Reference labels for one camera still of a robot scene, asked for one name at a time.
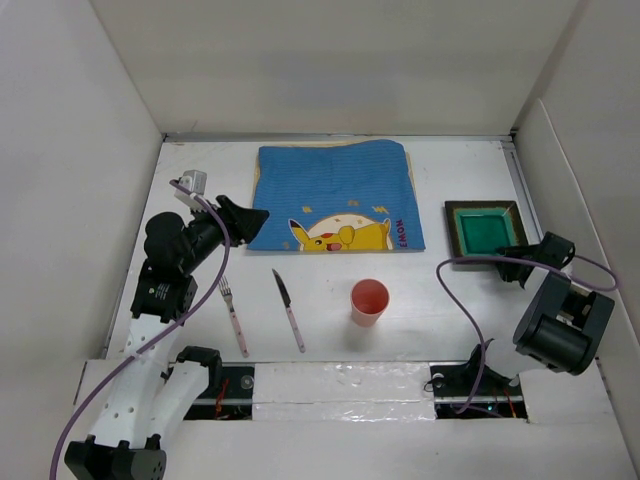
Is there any square green ceramic plate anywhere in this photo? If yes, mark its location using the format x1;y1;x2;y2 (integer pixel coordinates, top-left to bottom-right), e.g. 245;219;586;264
444;200;529;258

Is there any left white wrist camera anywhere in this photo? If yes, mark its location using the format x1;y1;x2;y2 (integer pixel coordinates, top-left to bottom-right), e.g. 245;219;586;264
174;170;207;208

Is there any fork with pink handle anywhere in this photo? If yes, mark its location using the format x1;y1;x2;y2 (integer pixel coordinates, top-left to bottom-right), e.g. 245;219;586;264
218;276;250;358

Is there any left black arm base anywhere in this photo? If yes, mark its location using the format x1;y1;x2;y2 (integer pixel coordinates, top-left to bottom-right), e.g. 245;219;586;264
184;363;255;421

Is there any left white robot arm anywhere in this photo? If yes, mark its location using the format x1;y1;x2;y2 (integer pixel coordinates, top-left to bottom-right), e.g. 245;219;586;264
56;194;269;479

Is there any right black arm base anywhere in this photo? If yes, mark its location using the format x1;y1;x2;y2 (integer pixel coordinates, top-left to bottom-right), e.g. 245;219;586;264
423;345;528;420

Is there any orange plastic cup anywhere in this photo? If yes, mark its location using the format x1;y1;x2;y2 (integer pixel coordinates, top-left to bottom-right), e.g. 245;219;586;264
350;279;390;328

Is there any knife with pink handle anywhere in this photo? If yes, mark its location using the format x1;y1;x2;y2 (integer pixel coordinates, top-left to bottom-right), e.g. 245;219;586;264
272;269;306;353

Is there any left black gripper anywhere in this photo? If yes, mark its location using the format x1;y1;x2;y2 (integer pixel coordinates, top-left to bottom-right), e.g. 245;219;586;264
179;195;267;274

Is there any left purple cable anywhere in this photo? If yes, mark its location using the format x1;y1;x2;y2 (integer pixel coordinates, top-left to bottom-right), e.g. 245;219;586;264
49;179;232;480

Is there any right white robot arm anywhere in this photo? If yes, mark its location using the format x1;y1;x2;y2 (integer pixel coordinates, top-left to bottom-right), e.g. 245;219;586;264
495;232;615;376

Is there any blue Pikachu placemat cloth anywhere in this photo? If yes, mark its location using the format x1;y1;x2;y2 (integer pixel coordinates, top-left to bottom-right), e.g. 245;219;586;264
249;139;425;253

